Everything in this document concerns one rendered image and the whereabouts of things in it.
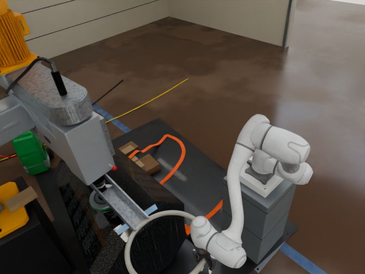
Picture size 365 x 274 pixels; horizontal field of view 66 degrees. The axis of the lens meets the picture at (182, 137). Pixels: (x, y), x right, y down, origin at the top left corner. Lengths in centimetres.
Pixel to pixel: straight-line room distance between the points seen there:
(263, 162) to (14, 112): 170
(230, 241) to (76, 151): 94
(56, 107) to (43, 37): 551
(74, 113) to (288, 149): 105
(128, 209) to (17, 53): 119
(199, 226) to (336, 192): 222
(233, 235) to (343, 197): 214
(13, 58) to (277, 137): 161
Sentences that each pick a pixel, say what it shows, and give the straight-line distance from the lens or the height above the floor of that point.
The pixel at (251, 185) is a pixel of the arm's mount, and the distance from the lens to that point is 209.
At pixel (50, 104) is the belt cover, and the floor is 170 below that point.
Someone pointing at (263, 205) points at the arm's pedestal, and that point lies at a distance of 204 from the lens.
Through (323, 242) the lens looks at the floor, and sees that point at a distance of 296.
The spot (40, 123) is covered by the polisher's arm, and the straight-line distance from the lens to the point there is 200.
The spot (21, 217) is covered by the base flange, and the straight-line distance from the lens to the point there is 239.
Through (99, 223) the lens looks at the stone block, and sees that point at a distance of 209.
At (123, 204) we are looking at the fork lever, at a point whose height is 95.
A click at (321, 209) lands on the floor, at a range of 317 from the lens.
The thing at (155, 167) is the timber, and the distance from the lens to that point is 329.
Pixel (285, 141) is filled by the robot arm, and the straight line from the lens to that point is 134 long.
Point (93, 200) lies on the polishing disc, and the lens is 213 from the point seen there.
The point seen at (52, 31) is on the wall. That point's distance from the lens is 703.
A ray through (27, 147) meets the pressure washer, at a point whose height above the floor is 39.
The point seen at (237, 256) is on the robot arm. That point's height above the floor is 123.
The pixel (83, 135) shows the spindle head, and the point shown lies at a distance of 164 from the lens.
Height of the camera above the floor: 241
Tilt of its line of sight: 40 degrees down
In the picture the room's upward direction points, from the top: 6 degrees counter-clockwise
